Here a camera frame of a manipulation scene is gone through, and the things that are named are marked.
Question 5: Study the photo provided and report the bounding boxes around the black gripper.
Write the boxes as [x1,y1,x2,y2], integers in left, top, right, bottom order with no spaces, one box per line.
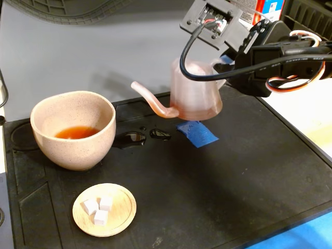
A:
[213,19,294,99]

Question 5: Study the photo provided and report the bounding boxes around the translucent pink plastic kettle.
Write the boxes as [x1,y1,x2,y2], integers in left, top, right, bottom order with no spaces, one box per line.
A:
[131,57,226,121]

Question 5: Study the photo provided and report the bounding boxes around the speckled beige ceramic cup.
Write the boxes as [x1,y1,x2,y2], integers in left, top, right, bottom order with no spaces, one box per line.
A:
[30,90,117,171]

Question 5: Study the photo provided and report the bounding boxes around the red and white carton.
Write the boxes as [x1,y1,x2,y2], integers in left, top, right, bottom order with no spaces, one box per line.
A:
[240,0,285,26]

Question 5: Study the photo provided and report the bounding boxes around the blue tape piece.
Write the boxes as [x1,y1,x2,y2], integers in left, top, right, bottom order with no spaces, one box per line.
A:
[175,121,219,149]

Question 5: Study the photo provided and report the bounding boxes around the small spilled tea puddle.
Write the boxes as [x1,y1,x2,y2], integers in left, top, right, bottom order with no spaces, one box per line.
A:
[149,129,172,142]

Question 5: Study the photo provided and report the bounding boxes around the black plastic crate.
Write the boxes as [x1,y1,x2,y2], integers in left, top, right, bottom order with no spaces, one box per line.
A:
[281,0,332,42]

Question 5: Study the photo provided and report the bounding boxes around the large spilled tea puddle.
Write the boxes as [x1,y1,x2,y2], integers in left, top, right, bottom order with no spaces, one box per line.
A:
[113,131,147,150]

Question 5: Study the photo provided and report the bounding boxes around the black work mat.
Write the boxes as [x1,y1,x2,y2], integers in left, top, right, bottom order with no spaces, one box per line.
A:
[2,85,332,249]

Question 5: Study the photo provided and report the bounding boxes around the round wooden coaster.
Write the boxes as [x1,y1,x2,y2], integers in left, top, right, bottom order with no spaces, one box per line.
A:
[72,183,137,238]

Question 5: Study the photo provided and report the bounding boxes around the white sugar cube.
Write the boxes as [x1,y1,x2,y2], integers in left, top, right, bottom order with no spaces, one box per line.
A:
[93,209,109,227]
[82,198,99,216]
[99,196,114,212]

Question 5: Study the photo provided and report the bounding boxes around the blue plastic base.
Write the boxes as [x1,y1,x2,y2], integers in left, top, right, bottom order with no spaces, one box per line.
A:
[243,210,332,249]

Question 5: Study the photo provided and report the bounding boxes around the grey flat panel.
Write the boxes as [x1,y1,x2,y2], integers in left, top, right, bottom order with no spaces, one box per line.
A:
[0,172,14,249]

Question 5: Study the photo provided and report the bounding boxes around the black camera cable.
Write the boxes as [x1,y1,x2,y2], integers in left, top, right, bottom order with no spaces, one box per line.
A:
[179,20,332,81]

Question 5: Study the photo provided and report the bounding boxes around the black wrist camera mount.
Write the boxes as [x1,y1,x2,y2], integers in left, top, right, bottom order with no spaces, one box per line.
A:
[179,0,243,50]

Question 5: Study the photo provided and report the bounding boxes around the red white black servo wires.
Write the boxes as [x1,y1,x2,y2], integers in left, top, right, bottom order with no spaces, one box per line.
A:
[266,30,326,93]

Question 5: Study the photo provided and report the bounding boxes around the thin black cable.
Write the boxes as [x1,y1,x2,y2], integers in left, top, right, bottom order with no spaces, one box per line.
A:
[0,68,9,108]

